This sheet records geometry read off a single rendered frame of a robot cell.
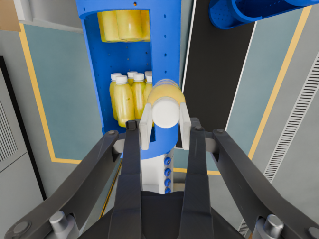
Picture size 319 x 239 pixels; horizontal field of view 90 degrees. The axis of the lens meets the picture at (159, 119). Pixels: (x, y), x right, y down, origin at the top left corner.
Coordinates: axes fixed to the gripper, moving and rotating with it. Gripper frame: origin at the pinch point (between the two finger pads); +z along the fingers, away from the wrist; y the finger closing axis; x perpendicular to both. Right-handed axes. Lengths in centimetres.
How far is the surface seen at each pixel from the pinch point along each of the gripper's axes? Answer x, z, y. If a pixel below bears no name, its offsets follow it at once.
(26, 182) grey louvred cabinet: -134, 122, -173
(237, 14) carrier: 24, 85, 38
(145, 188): -66, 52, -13
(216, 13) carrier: 32, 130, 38
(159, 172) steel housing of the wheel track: -57, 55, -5
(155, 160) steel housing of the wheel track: -48, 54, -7
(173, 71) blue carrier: 2.4, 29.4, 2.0
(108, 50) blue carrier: 8, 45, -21
